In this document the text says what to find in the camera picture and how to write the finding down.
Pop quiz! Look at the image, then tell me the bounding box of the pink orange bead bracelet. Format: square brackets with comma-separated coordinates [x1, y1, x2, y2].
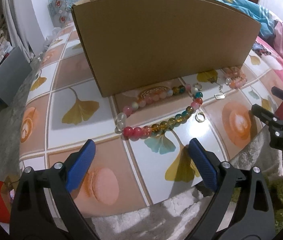
[222, 65, 248, 90]

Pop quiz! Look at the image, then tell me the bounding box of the multicolour glass bead necklace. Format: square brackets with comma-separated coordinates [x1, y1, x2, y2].
[114, 84, 204, 141]

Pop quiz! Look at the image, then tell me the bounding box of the fluffy white green rug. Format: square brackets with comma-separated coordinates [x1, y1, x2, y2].
[92, 139, 283, 239]

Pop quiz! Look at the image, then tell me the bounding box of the blue blanket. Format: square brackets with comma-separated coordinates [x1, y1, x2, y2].
[216, 0, 278, 40]

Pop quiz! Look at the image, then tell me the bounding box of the ginkgo pattern tablecloth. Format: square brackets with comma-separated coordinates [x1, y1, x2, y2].
[19, 23, 283, 216]

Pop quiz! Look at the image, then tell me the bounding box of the grey storage box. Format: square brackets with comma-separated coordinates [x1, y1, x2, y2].
[0, 47, 32, 106]

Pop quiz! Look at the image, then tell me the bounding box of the brown cardboard box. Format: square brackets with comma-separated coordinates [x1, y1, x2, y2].
[71, 0, 261, 97]

